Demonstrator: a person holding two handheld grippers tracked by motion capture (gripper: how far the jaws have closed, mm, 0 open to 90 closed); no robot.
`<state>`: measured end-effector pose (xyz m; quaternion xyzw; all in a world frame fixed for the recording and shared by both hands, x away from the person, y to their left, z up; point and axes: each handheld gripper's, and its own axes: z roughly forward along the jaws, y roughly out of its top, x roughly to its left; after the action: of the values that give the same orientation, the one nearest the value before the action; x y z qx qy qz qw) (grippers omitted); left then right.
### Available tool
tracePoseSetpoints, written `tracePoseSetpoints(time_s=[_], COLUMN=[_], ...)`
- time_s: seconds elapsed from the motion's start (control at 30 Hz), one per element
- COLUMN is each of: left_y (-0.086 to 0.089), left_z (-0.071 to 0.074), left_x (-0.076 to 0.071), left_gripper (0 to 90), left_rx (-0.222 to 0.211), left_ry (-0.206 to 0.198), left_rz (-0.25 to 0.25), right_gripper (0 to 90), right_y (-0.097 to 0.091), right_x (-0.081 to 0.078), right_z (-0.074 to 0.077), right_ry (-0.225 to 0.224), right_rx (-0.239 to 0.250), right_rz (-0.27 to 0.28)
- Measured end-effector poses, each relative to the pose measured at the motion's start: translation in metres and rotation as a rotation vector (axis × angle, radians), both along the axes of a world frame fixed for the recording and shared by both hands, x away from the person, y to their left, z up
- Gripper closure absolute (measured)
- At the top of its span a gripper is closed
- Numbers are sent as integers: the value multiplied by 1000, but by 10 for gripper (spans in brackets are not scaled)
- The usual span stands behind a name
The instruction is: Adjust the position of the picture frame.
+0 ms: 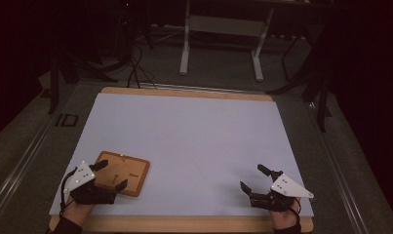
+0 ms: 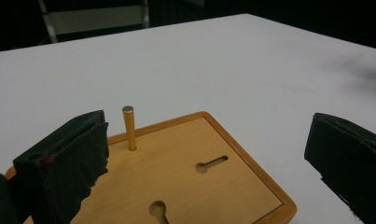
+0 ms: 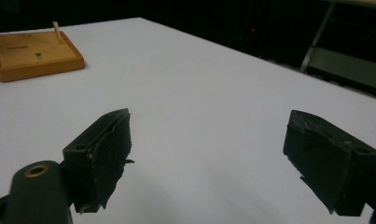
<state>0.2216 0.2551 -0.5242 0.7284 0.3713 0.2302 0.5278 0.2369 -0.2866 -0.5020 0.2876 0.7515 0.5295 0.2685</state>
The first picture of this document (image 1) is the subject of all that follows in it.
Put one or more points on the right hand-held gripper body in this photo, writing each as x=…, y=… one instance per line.
x=282, y=191

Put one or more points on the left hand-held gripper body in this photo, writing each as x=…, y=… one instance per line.
x=86, y=191

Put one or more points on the wooden picture frame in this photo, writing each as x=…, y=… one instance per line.
x=125, y=172

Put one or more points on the person's left hand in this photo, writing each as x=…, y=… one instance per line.
x=74, y=213

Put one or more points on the person's right hand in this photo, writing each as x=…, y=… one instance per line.
x=283, y=219

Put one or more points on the white table mat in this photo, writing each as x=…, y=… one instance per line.
x=190, y=143

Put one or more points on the black metal stand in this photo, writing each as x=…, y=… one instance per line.
x=317, y=84
x=59, y=74

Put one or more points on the black rectangular floor bracket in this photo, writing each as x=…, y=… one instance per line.
x=67, y=120

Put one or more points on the metal floor rail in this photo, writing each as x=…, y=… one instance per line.
x=18, y=172
x=338, y=169

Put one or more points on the white metal desk frame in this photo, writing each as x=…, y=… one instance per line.
x=223, y=26

